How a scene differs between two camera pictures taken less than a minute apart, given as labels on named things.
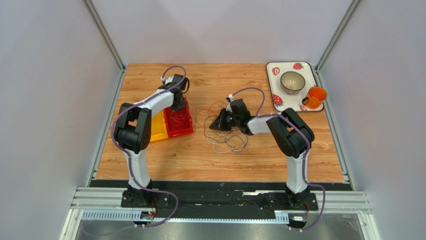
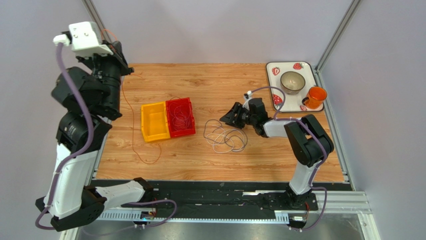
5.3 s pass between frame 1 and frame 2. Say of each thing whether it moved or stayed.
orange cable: moved
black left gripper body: moved
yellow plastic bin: stayed
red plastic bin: stayed
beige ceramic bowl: stayed
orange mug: stayed
